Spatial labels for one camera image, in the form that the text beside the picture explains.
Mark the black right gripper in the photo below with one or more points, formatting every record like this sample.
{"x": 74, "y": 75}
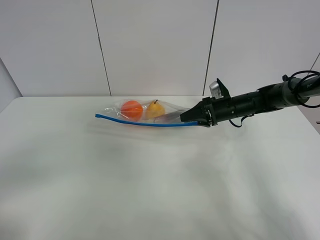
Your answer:
{"x": 203, "y": 113}

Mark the clear zip bag blue seal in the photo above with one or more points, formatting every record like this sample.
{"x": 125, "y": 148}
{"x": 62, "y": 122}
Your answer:
{"x": 112, "y": 113}

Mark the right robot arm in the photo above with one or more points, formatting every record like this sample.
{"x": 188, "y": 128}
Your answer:
{"x": 294, "y": 90}

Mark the dark purple eggplant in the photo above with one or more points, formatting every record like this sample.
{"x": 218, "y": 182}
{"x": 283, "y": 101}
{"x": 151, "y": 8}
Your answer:
{"x": 169, "y": 118}

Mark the yellow pear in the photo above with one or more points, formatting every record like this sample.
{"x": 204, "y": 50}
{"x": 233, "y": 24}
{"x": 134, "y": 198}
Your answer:
{"x": 154, "y": 110}

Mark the orange fruit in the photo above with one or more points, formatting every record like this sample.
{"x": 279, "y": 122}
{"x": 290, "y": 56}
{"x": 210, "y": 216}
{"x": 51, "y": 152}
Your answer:
{"x": 132, "y": 110}

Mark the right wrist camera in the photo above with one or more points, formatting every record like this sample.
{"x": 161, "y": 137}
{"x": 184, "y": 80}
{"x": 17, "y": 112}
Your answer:
{"x": 218, "y": 90}

